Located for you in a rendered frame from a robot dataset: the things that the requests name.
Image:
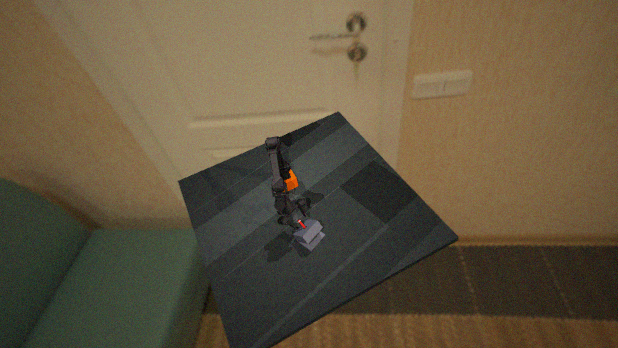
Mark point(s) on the grey sloped panel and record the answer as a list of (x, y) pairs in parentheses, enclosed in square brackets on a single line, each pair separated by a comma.
[(311, 236)]

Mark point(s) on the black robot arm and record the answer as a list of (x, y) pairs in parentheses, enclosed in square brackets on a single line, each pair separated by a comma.
[(280, 170)]

